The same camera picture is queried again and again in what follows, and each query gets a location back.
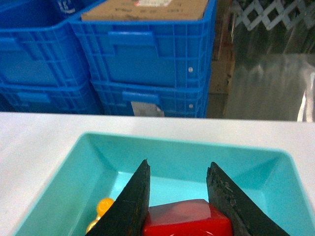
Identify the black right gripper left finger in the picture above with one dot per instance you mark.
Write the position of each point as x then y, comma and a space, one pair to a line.
127, 214

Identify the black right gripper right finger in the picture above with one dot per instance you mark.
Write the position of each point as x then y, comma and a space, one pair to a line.
246, 217

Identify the red toy block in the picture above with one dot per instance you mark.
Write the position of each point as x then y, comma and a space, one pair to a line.
186, 218

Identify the yellow toy block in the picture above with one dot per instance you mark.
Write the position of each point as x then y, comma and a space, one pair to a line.
101, 208

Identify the cardboard box in crate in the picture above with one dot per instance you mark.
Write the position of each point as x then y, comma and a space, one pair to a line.
146, 10

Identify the teal plastic tray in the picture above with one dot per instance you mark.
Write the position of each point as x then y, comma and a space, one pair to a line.
100, 165

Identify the lower right blue crate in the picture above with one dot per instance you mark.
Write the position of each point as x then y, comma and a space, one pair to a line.
117, 99

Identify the blue crate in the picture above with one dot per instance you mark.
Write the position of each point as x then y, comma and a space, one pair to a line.
117, 99
80, 99
174, 54
38, 46

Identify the lower middle blue crate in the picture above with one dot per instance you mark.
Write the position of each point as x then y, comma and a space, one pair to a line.
80, 99

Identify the upper right blue crate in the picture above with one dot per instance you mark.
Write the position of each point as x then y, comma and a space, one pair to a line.
174, 54

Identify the upper middle blue crate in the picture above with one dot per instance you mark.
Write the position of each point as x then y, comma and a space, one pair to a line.
38, 46

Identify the grey folding lattice gate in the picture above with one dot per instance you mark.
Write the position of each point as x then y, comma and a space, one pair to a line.
271, 13

